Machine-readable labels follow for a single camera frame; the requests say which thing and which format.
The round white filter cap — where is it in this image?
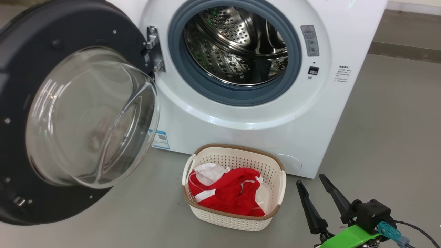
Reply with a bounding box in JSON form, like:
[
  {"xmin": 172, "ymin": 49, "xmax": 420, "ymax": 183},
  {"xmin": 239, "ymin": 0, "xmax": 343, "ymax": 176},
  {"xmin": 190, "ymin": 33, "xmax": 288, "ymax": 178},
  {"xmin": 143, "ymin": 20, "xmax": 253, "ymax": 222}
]
[{"xmin": 274, "ymin": 154, "xmax": 302, "ymax": 172}]

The white front-load washing machine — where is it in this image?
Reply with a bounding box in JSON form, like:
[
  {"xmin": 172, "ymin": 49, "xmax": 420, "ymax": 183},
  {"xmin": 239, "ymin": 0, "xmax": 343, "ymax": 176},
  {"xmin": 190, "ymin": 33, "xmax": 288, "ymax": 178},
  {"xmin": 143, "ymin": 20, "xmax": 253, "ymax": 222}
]
[{"xmin": 103, "ymin": 0, "xmax": 389, "ymax": 179}]

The thin black cable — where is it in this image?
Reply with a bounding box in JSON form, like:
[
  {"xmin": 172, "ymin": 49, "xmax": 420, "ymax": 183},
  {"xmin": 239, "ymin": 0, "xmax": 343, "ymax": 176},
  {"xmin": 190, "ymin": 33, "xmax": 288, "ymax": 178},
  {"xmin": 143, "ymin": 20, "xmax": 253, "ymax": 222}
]
[{"xmin": 393, "ymin": 220, "xmax": 441, "ymax": 248}]

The metal door hinge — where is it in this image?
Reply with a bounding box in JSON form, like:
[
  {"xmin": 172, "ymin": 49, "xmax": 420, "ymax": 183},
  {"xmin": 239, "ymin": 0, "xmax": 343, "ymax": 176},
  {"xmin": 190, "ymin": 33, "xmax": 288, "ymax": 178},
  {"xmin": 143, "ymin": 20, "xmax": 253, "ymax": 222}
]
[{"xmin": 146, "ymin": 26, "xmax": 166, "ymax": 73}]

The black round glass washer door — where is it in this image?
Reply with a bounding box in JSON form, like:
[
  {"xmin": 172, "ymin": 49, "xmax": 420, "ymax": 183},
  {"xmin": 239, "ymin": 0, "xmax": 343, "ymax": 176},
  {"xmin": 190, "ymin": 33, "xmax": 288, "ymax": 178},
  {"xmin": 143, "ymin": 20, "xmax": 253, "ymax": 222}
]
[{"xmin": 0, "ymin": 0, "xmax": 161, "ymax": 226}]

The teal cable connector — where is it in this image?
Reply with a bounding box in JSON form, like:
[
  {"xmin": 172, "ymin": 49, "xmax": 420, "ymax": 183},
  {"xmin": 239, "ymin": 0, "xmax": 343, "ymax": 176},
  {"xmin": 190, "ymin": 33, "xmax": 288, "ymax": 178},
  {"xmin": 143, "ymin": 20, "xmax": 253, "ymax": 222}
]
[{"xmin": 377, "ymin": 221, "xmax": 411, "ymax": 248}]

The cream basket with brown rim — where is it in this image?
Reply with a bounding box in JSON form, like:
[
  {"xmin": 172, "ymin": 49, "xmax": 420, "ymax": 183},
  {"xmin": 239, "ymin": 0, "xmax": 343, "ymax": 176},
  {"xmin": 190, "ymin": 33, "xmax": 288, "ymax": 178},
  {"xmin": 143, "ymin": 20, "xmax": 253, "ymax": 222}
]
[{"xmin": 182, "ymin": 144, "xmax": 287, "ymax": 232}]

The blue energy label sticker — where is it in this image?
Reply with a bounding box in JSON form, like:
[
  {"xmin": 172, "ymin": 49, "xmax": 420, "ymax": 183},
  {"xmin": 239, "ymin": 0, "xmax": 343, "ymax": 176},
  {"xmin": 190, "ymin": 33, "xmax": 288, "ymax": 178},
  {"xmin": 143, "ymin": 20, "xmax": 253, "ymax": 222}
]
[{"xmin": 150, "ymin": 130, "xmax": 170, "ymax": 150}]

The stainless steel washing machine drum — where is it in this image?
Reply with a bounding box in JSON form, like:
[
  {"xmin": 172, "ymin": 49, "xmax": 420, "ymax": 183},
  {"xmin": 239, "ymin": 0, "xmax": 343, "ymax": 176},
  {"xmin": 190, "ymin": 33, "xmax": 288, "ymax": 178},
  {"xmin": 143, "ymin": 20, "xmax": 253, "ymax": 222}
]
[{"xmin": 183, "ymin": 5, "xmax": 288, "ymax": 86}]

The red and white garment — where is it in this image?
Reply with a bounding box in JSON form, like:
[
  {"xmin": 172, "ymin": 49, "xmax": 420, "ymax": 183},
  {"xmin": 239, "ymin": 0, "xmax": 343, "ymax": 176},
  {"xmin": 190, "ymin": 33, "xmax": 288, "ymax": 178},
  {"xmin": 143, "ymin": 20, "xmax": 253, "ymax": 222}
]
[{"xmin": 188, "ymin": 163, "xmax": 273, "ymax": 217}]

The grey warning sticker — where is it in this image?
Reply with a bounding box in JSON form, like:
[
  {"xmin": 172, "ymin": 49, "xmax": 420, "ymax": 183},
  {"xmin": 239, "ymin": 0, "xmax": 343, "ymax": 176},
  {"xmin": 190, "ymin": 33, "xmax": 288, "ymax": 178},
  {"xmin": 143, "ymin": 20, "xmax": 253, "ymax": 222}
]
[{"xmin": 300, "ymin": 25, "xmax": 320, "ymax": 57}]

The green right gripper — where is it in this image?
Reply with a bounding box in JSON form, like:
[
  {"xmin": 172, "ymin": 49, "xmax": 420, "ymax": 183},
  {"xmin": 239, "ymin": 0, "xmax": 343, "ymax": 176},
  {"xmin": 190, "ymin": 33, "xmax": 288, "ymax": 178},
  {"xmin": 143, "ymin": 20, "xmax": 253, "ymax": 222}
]
[{"xmin": 296, "ymin": 174, "xmax": 382, "ymax": 248}]

